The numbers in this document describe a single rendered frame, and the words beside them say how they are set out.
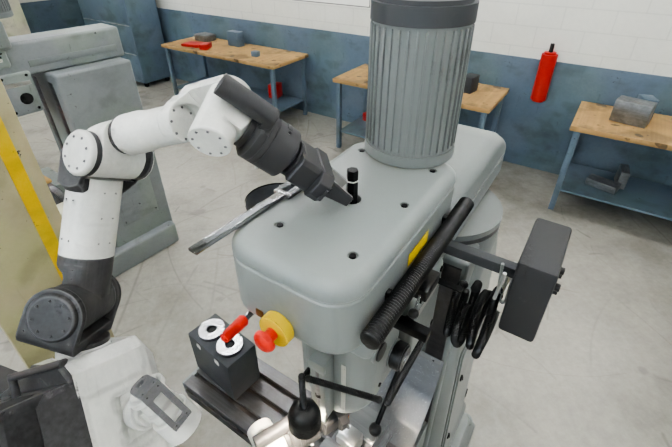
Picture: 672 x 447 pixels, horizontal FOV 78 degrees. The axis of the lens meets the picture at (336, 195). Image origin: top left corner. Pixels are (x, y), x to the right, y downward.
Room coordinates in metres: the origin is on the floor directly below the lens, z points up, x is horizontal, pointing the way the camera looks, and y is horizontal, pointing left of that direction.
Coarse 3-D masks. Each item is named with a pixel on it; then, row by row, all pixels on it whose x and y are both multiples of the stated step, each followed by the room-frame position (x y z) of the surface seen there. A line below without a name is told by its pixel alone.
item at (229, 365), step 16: (208, 320) 1.00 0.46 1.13; (224, 320) 1.02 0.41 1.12; (192, 336) 0.95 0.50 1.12; (208, 336) 0.93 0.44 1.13; (240, 336) 0.93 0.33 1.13; (208, 352) 0.88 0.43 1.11; (224, 352) 0.87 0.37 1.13; (240, 352) 0.88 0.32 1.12; (208, 368) 0.90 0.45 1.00; (224, 368) 0.83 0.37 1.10; (240, 368) 0.86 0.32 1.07; (256, 368) 0.90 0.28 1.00; (224, 384) 0.85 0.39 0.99; (240, 384) 0.85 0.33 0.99
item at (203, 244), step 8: (288, 184) 0.68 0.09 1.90; (280, 192) 0.65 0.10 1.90; (288, 192) 0.65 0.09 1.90; (296, 192) 0.66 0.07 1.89; (264, 200) 0.63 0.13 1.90; (272, 200) 0.63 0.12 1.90; (280, 200) 0.64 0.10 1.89; (256, 208) 0.60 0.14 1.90; (264, 208) 0.60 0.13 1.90; (240, 216) 0.58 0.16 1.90; (248, 216) 0.58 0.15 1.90; (232, 224) 0.55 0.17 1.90; (240, 224) 0.56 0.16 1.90; (216, 232) 0.53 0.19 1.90; (224, 232) 0.53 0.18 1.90; (200, 240) 0.51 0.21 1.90; (208, 240) 0.51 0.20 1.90; (216, 240) 0.51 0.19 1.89; (192, 248) 0.49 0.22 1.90; (200, 248) 0.49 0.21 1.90
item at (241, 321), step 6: (240, 318) 0.51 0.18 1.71; (246, 318) 0.52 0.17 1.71; (234, 324) 0.50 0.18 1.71; (240, 324) 0.50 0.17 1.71; (246, 324) 0.51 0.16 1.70; (228, 330) 0.49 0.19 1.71; (234, 330) 0.49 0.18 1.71; (240, 330) 0.50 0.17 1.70; (222, 336) 0.48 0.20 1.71; (228, 336) 0.48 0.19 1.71; (234, 336) 0.49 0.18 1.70
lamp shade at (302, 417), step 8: (296, 400) 0.50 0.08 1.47; (312, 400) 0.50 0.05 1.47; (296, 408) 0.48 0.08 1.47; (312, 408) 0.48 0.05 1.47; (288, 416) 0.48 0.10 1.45; (296, 416) 0.47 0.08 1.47; (304, 416) 0.47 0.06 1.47; (312, 416) 0.47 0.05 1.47; (320, 416) 0.48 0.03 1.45; (288, 424) 0.47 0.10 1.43; (296, 424) 0.46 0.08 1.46; (304, 424) 0.46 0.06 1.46; (312, 424) 0.46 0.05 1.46; (320, 424) 0.47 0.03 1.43; (296, 432) 0.45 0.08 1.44; (304, 432) 0.45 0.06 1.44; (312, 432) 0.45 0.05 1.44
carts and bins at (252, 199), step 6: (264, 186) 2.76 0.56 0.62; (270, 186) 2.78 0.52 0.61; (276, 186) 2.79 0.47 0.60; (294, 186) 2.77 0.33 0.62; (252, 192) 2.68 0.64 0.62; (258, 192) 2.72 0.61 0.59; (264, 192) 2.76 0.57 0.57; (270, 192) 2.78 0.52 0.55; (246, 198) 2.60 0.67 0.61; (252, 198) 2.67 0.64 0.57; (258, 198) 2.72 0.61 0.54; (264, 198) 2.75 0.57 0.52; (246, 204) 2.55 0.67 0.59; (252, 204) 2.65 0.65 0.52
